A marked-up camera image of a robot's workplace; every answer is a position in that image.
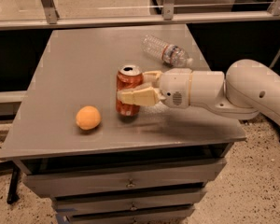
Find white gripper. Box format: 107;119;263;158
117;68;192;108

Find red coke can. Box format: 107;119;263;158
116;64;143;117

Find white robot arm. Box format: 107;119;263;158
117;59;280;126

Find clear plastic water bottle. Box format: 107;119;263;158
142;35;193;68

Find orange fruit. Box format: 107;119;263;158
76;106;102;131

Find grey drawer cabinet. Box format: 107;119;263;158
0;25;245;224

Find top grey drawer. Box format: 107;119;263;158
23;158;226;197

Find grey drawer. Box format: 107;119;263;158
23;158;226;197
69;205;194;224
53;189;206;216

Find bottom grey drawer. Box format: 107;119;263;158
69;205;194;224

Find middle grey drawer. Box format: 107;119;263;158
53;189;206;216

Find black stand leg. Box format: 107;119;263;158
7;166;21;204

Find metal railing frame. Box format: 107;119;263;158
0;0;280;30

